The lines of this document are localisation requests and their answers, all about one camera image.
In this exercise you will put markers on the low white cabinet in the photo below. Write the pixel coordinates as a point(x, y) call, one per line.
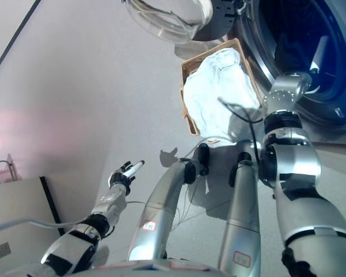
point(17, 207)

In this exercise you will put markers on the brown wicker laundry basket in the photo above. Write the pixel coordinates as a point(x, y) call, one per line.
point(190, 65)

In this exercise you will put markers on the white garment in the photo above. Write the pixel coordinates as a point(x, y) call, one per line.
point(219, 95)

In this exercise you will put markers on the black left robot foot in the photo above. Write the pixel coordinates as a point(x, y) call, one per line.
point(203, 154)

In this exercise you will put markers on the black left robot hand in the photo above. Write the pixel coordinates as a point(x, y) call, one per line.
point(119, 178)

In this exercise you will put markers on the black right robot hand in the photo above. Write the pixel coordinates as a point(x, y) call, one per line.
point(320, 54)

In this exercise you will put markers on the silver robot legs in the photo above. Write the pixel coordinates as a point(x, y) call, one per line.
point(161, 207)

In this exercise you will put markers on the round glass washer door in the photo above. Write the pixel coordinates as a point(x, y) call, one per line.
point(167, 26)

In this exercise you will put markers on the grey front-load washing machine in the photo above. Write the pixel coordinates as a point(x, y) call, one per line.
point(262, 66)

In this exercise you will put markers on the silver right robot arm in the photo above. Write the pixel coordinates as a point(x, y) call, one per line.
point(294, 161)

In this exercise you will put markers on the black garment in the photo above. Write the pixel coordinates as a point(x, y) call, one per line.
point(291, 52)

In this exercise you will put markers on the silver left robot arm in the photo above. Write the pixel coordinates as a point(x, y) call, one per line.
point(75, 242)

